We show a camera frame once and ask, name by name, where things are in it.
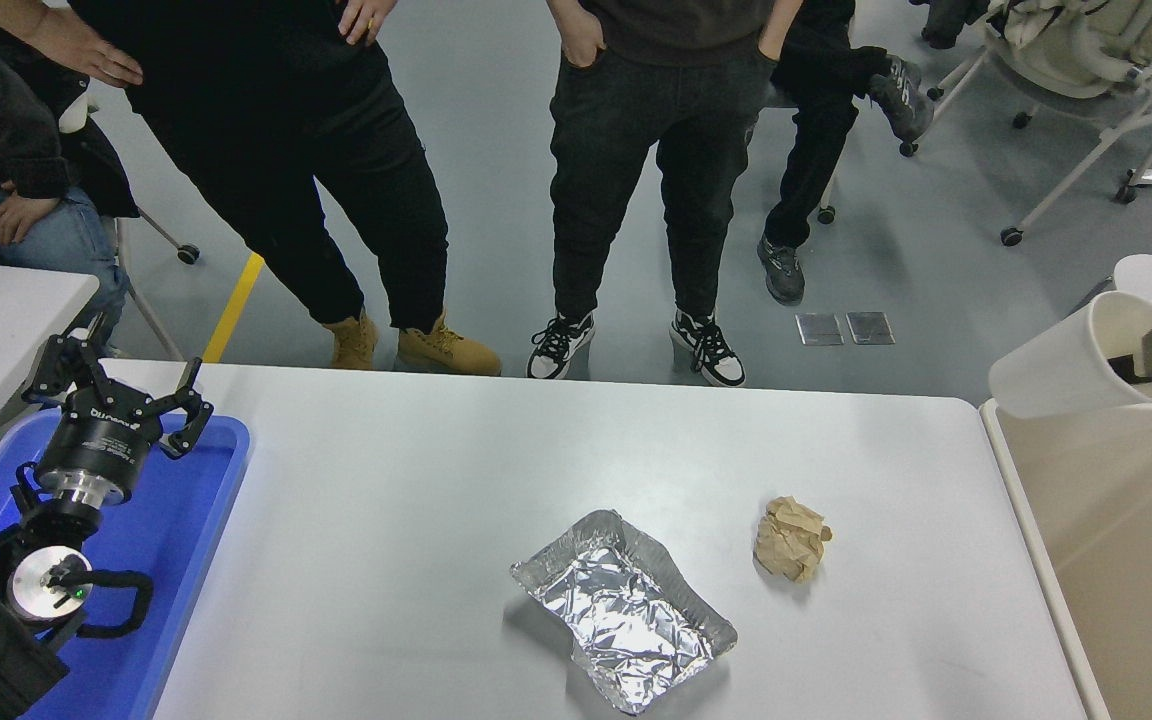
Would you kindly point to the crinkled foil tray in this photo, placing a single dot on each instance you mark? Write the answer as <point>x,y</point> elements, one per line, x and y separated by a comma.
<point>626,610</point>

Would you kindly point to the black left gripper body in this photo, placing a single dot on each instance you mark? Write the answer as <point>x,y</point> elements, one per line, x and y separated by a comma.
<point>96,445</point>

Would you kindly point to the white frame wheeled chair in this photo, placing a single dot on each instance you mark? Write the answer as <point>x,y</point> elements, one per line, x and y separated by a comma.
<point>1086,165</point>

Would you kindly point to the person's left hand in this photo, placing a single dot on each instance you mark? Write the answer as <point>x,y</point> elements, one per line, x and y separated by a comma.
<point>364,20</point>
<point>778,38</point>

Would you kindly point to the person's right hand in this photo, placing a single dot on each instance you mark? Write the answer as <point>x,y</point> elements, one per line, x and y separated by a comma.
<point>581,38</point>
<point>86,50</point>

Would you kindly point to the metal floor plate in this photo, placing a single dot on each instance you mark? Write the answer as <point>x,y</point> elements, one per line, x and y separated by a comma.
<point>870,328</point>
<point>820,330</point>

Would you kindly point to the wheeled chair with white back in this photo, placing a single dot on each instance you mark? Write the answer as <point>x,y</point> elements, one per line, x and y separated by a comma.
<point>191,254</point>

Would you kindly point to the dark bag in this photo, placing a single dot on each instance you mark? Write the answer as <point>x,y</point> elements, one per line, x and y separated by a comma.
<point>946,25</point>

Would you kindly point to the white paper cup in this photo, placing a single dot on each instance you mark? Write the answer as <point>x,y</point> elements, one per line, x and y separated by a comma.
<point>1056,365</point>

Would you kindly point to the beige jacket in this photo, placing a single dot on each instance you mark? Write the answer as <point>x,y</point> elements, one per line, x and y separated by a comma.
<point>1076,40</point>

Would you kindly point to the large pale plastic bin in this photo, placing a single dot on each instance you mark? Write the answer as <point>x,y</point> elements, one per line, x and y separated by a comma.
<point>1116,560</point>

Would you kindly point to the blue plastic tray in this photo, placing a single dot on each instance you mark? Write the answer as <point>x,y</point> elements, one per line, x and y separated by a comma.
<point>186,560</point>

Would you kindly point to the person's hand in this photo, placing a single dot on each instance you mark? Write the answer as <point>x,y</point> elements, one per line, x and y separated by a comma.
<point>24,215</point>

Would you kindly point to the crumpled tan paper ball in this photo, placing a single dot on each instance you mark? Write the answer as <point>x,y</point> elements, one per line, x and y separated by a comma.
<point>791,540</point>

